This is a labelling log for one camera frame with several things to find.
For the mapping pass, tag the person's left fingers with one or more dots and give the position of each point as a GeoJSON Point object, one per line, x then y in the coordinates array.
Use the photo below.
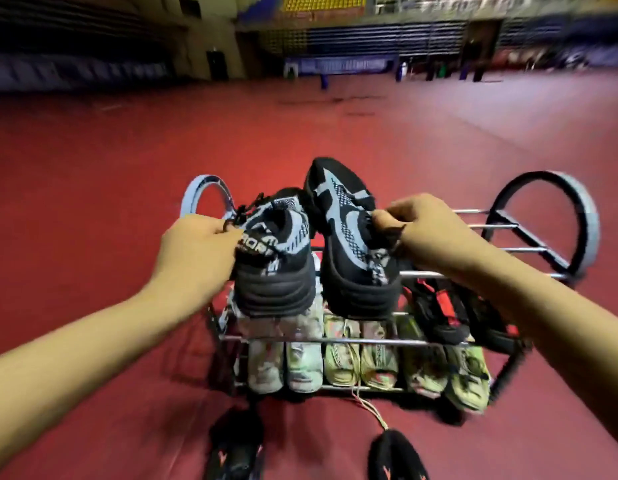
{"type": "Point", "coordinates": [230, 239]}

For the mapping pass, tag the person's right forearm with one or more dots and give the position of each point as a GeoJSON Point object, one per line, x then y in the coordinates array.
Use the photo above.
{"type": "Point", "coordinates": [554, 319]}

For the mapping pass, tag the person's left forearm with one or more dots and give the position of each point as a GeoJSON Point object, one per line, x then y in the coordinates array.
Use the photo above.
{"type": "Point", "coordinates": [73, 359]}

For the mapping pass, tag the black shoe with orange mark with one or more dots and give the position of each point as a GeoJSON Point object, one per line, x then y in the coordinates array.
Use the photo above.
{"type": "Point", "coordinates": [396, 457]}
{"type": "Point", "coordinates": [235, 452]}

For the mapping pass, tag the dark folded bleachers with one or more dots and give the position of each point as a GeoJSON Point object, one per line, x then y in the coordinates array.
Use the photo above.
{"type": "Point", "coordinates": [73, 44]}

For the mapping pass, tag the black red sandal shoe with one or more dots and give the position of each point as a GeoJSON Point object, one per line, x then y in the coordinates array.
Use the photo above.
{"type": "Point", "coordinates": [439, 314]}
{"type": "Point", "coordinates": [494, 329]}

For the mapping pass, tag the yellow stadium seats block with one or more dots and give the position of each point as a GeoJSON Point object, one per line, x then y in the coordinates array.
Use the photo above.
{"type": "Point", "coordinates": [323, 2]}

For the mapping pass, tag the beige sneaker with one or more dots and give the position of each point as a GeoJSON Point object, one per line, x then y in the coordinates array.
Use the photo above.
{"type": "Point", "coordinates": [341, 362]}
{"type": "Point", "coordinates": [380, 364]}

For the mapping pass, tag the green sneaker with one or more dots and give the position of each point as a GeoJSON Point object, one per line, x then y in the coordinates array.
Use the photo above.
{"type": "Point", "coordinates": [468, 379]}
{"type": "Point", "coordinates": [423, 369]}

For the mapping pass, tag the black grey knit sneaker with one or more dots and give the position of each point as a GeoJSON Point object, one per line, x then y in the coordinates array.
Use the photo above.
{"type": "Point", "coordinates": [274, 264]}
{"type": "Point", "coordinates": [351, 244]}

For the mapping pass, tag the folded blue bleachers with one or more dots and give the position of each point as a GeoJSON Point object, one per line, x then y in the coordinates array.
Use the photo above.
{"type": "Point", "coordinates": [369, 38]}

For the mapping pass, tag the blue banner barrier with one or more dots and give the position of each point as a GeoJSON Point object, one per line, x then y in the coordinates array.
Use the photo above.
{"type": "Point", "coordinates": [341, 64]}

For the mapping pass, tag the metal shoe rack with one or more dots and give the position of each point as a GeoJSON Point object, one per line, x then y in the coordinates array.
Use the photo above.
{"type": "Point", "coordinates": [585, 209]}

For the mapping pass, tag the person's right hand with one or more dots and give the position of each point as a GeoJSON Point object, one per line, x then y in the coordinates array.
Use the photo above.
{"type": "Point", "coordinates": [431, 234]}

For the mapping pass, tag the dark door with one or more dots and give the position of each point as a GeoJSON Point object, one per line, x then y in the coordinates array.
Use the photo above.
{"type": "Point", "coordinates": [217, 65]}

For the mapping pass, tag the person's left hand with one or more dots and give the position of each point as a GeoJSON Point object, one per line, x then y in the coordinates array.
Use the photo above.
{"type": "Point", "coordinates": [196, 257]}

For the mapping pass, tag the white sneaker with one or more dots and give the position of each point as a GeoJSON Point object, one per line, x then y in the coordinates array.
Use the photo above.
{"type": "Point", "coordinates": [304, 367]}
{"type": "Point", "coordinates": [265, 367]}

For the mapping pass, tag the person's right fingers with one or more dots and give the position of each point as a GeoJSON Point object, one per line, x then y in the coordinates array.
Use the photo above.
{"type": "Point", "coordinates": [391, 217]}

